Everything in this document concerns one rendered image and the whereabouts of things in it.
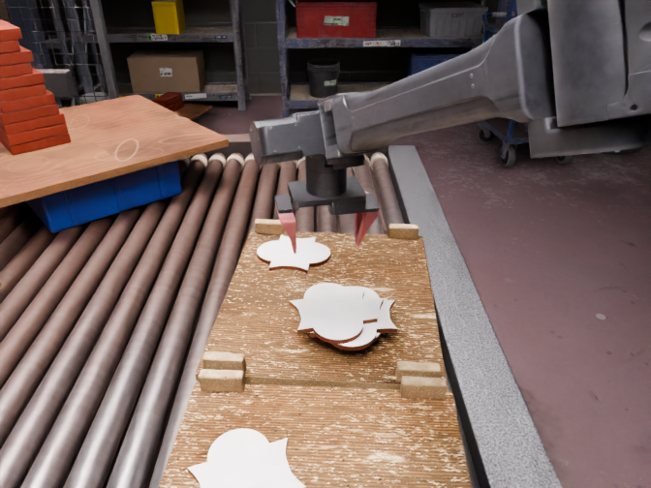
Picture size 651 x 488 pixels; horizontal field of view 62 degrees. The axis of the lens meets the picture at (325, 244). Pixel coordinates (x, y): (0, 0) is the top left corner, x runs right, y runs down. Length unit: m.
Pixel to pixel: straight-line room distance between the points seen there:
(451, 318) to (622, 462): 1.24
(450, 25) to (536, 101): 4.55
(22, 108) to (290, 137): 0.79
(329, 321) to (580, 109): 0.55
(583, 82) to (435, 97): 0.14
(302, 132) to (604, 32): 0.43
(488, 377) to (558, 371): 1.47
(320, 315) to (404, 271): 0.24
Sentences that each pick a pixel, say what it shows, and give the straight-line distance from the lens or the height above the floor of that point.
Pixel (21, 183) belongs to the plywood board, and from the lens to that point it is 1.21.
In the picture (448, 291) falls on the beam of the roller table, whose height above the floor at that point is 0.92.
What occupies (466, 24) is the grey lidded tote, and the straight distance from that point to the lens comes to 4.94.
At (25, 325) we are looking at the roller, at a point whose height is 0.92.
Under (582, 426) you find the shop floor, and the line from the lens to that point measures 2.13.
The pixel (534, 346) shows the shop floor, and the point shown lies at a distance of 2.38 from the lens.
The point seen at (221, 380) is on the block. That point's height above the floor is 0.96.
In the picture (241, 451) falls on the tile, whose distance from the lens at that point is 0.68.
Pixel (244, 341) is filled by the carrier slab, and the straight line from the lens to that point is 0.83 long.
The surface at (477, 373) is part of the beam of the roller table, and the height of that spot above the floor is 0.92.
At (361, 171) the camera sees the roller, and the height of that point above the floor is 0.92.
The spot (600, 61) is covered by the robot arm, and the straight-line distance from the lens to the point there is 0.32.
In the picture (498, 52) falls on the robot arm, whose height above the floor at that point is 1.41.
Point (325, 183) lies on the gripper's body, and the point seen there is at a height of 1.17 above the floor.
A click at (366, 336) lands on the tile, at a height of 0.97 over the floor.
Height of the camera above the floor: 1.48
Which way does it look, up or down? 31 degrees down
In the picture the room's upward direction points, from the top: straight up
